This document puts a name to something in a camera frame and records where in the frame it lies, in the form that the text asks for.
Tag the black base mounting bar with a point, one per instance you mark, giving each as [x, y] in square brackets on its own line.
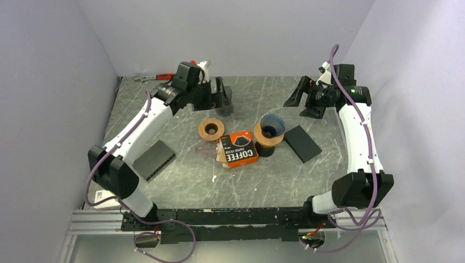
[185, 233]

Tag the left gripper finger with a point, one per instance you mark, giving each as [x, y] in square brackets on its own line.
[204, 106]
[219, 85]

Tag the blue ribbed glass dripper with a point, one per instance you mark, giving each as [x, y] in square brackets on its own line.
[272, 126]

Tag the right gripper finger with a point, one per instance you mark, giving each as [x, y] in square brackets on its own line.
[302, 87]
[313, 112]

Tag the grey cup with wood band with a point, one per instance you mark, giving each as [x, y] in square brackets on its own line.
[227, 107]

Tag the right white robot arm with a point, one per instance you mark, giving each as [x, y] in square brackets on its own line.
[366, 183]

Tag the black server base cup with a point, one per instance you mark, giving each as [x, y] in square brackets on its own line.
[264, 151]

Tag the black flat box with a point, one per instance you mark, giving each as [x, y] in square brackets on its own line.
[302, 144]
[150, 163]

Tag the orange handled wrench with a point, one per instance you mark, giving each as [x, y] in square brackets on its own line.
[160, 77]

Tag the right black flat box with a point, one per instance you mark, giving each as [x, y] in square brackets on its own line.
[302, 144]

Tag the aluminium frame rail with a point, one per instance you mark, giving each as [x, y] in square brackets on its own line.
[85, 222]

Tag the orange coffee filter box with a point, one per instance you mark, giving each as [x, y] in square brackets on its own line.
[237, 149]

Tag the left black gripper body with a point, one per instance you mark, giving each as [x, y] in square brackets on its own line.
[200, 93]

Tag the left black flat box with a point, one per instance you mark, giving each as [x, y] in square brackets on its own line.
[150, 163]

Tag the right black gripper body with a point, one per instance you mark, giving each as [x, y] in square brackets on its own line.
[321, 96]

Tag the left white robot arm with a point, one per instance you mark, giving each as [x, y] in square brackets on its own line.
[112, 175]

